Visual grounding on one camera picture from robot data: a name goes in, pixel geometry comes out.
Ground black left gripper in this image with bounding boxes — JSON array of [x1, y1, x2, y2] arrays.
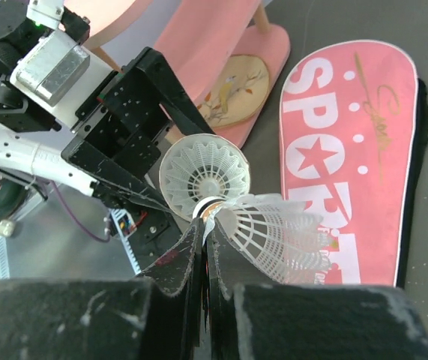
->
[[62, 46, 214, 213]]

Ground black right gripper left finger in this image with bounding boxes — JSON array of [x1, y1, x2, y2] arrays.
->
[[0, 219, 205, 359]]

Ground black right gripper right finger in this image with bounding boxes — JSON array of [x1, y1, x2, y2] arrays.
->
[[206, 225, 428, 359]]

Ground white shuttlecock tube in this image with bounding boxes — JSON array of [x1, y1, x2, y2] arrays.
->
[[157, 133, 253, 222]]

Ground white shuttlecock pair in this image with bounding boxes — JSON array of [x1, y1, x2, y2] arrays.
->
[[193, 193, 331, 284]]

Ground pink racket bag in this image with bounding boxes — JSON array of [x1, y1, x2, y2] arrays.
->
[[279, 40, 425, 287]]

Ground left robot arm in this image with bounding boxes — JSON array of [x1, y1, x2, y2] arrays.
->
[[0, 1, 211, 211]]

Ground round embroidered fan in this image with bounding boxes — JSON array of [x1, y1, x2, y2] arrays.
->
[[197, 55, 270, 128]]

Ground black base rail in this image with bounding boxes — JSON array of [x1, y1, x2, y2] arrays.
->
[[126, 208, 182, 271]]

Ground grey slotted cable duct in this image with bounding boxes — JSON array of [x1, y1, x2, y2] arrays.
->
[[109, 209, 141, 275]]

